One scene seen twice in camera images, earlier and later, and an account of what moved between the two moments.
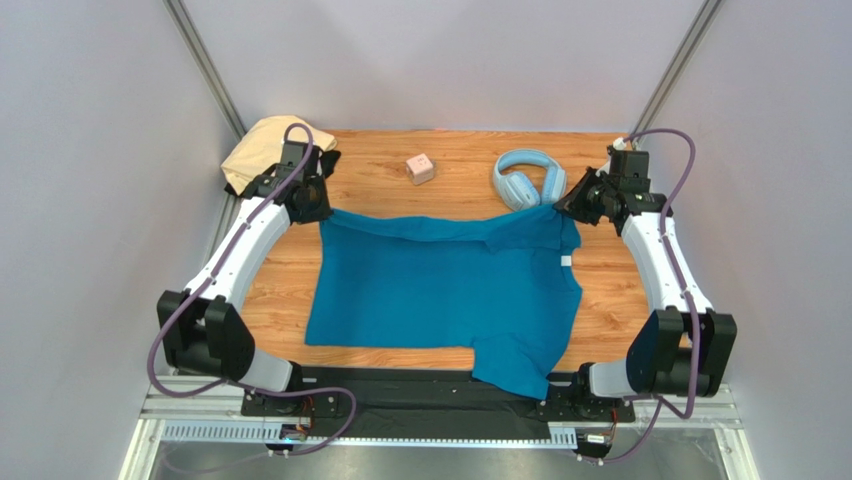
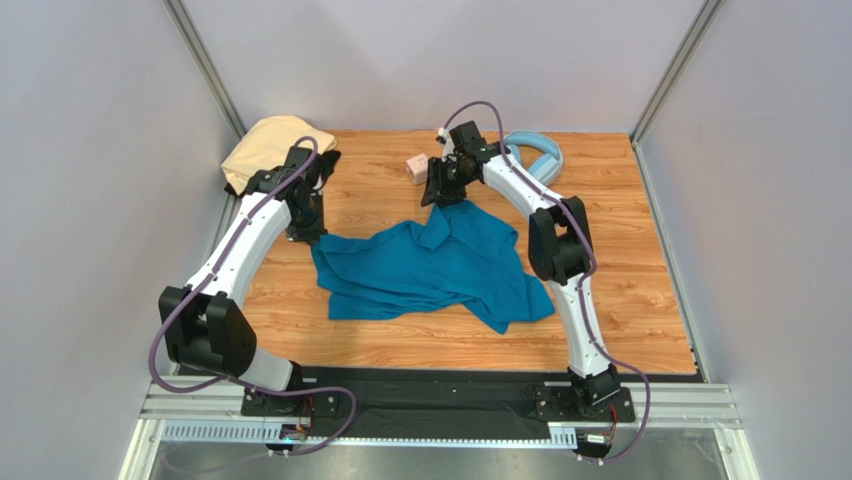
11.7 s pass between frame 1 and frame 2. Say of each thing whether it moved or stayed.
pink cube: stayed
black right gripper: moved
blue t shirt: moved
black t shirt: stayed
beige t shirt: stayed
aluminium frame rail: stayed
